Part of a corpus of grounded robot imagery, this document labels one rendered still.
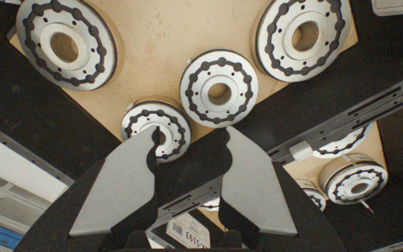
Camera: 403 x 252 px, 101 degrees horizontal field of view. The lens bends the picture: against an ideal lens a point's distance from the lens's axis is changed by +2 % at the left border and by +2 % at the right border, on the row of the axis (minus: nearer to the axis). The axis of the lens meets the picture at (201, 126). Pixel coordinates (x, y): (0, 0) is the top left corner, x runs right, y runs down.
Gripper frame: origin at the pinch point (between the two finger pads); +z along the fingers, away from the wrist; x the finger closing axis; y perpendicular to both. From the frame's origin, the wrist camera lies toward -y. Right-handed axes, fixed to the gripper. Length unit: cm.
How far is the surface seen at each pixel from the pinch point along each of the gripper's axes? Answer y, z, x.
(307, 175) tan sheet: 17.5, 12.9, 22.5
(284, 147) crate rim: 3.8, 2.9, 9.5
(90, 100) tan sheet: 2.9, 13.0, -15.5
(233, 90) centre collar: -0.3, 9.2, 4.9
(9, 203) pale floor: 138, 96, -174
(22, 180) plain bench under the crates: 33, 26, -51
